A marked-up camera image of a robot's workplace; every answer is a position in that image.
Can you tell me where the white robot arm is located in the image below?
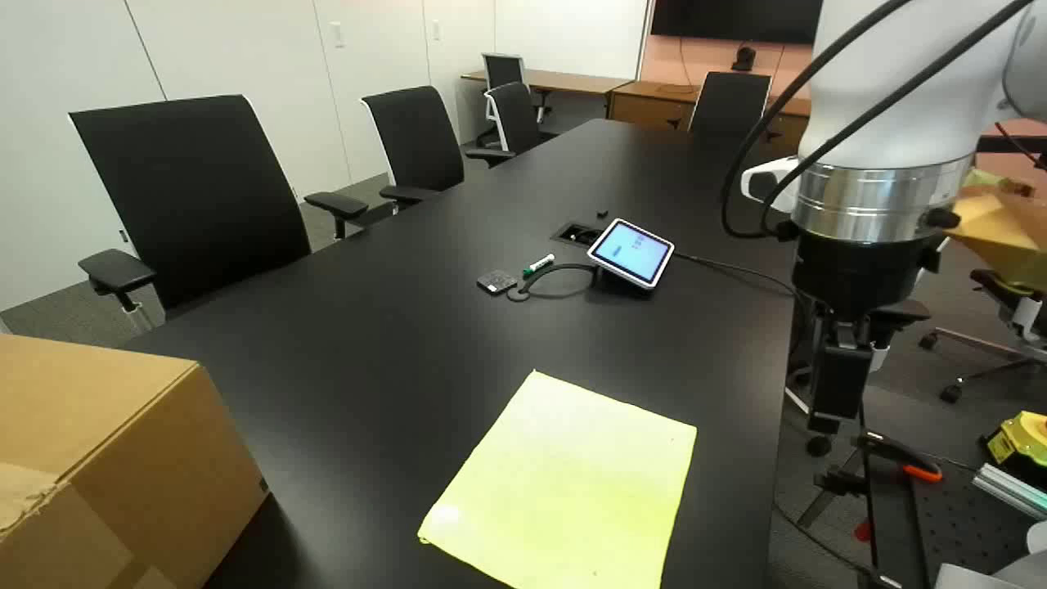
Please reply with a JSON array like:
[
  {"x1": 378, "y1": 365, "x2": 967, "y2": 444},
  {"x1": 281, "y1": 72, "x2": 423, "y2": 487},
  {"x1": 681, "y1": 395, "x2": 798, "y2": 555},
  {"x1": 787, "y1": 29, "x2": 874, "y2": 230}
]
[{"x1": 740, "y1": 0, "x2": 1047, "y2": 322}]

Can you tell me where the tablet control panel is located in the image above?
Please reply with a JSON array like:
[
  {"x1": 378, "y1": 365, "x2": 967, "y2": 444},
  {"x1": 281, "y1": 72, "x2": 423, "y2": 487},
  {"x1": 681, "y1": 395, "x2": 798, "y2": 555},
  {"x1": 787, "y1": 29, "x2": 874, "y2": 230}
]
[{"x1": 586, "y1": 219, "x2": 674, "y2": 292}]

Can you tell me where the orange handled clamp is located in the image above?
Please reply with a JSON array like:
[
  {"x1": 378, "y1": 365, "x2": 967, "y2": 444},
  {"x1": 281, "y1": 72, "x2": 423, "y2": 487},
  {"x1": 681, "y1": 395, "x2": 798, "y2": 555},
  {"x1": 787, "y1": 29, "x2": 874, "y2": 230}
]
[{"x1": 854, "y1": 431, "x2": 943, "y2": 485}]

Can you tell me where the black camera tripod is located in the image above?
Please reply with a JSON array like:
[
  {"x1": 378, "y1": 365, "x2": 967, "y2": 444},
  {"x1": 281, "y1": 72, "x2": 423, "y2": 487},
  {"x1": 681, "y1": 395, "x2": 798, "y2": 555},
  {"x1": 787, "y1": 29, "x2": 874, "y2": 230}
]
[{"x1": 784, "y1": 343, "x2": 910, "y2": 539}]

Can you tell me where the far black office chair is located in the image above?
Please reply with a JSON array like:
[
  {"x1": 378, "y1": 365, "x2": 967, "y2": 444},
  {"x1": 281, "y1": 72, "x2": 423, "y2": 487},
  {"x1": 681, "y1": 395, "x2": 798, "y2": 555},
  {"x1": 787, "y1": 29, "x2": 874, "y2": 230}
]
[{"x1": 469, "y1": 57, "x2": 550, "y2": 167}]

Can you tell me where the black table cable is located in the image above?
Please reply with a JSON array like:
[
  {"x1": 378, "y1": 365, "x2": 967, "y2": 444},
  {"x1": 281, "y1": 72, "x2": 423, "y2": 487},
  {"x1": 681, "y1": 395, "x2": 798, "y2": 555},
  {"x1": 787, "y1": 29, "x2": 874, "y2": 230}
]
[{"x1": 507, "y1": 260, "x2": 601, "y2": 305}]

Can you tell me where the near black office chair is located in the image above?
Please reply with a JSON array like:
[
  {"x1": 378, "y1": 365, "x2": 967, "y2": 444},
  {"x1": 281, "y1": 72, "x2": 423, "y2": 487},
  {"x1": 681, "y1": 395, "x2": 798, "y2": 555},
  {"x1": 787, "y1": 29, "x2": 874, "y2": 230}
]
[{"x1": 67, "y1": 91, "x2": 373, "y2": 316}]

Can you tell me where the black office chair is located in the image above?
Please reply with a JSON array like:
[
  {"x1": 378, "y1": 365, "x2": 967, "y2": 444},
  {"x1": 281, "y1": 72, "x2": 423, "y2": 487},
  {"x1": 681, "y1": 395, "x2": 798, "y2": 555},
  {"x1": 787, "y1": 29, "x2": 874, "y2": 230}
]
[
  {"x1": 367, "y1": 84, "x2": 464, "y2": 205},
  {"x1": 469, "y1": 57, "x2": 550, "y2": 167},
  {"x1": 67, "y1": 91, "x2": 373, "y2": 316}
]

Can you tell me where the yellow towel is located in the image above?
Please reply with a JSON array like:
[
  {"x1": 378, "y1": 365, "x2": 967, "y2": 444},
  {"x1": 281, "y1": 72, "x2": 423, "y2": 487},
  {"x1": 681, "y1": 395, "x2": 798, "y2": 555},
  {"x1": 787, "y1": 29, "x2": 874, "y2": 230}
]
[{"x1": 414, "y1": 370, "x2": 699, "y2": 589}]

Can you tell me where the head end black chair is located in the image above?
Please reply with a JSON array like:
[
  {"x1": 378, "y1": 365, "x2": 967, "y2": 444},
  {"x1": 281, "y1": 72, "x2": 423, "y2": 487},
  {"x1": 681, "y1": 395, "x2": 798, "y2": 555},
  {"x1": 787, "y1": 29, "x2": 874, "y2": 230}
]
[{"x1": 690, "y1": 72, "x2": 768, "y2": 134}]

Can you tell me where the wooden sideboard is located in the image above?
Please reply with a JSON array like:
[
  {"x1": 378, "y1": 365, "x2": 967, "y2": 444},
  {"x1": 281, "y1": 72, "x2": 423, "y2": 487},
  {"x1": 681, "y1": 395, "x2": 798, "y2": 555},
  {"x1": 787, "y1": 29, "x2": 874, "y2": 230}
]
[{"x1": 608, "y1": 72, "x2": 810, "y2": 155}]

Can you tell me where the cardboard box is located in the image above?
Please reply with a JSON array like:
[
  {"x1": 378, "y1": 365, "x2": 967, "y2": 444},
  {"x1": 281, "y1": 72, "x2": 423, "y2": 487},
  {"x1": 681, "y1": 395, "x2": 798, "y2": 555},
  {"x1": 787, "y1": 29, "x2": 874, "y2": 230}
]
[{"x1": 0, "y1": 335, "x2": 268, "y2": 589}]

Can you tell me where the wall mounted black screen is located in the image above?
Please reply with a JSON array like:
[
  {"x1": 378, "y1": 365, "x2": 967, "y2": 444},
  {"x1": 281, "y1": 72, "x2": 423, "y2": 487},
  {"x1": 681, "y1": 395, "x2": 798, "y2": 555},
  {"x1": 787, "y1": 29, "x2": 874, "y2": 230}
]
[{"x1": 650, "y1": 0, "x2": 822, "y2": 46}]

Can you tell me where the black smartphone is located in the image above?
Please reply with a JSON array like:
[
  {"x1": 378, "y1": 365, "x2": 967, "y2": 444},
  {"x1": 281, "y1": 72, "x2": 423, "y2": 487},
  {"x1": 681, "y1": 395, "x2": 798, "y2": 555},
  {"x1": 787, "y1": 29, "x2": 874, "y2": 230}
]
[{"x1": 477, "y1": 270, "x2": 520, "y2": 294}]

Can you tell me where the green white marker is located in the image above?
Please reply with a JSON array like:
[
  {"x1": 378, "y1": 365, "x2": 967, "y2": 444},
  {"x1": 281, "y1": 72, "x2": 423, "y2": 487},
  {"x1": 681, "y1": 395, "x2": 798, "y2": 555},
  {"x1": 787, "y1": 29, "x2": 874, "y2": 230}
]
[{"x1": 520, "y1": 252, "x2": 556, "y2": 277}]

